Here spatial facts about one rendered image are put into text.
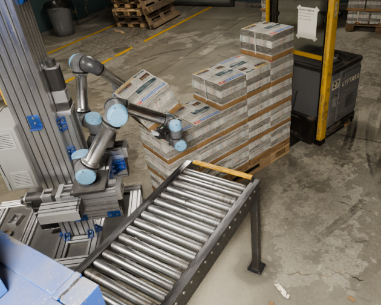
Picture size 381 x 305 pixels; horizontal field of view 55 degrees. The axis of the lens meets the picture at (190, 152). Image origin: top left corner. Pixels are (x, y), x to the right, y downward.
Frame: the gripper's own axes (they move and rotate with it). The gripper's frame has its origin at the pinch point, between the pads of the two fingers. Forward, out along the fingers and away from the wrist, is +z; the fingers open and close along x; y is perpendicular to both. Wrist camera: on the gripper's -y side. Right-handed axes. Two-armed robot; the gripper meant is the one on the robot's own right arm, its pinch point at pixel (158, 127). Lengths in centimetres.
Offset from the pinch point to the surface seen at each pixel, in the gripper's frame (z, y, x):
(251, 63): 28, -31, -103
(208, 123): 10, -35, -37
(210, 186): -57, -18, 3
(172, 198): -52, -10, 26
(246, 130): 13, -73, -66
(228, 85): 13, -21, -69
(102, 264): -74, 10, 75
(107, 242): -61, 8, 68
